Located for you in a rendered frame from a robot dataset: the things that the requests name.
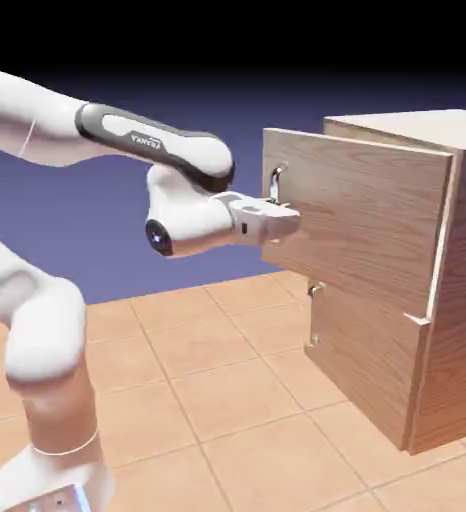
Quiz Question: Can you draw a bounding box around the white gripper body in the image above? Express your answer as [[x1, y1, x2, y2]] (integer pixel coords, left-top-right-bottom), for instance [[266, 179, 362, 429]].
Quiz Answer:
[[256, 200, 301, 244]]

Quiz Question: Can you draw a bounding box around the curved silver door handle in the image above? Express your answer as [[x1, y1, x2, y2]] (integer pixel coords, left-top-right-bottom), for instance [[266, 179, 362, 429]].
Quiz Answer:
[[306, 281, 327, 348], [267, 161, 289, 204]]

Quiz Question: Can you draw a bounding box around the large wood cabinet door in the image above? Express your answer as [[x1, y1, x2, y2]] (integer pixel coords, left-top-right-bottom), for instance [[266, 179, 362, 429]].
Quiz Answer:
[[261, 127, 457, 322]]

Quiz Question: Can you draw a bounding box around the small wood cabinet door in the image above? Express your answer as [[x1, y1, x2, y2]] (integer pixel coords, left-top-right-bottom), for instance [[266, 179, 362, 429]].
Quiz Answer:
[[303, 278, 431, 452]]

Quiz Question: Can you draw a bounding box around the light wood cabinet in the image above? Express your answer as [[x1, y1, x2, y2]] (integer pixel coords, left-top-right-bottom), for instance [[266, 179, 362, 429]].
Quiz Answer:
[[322, 108, 466, 456]]

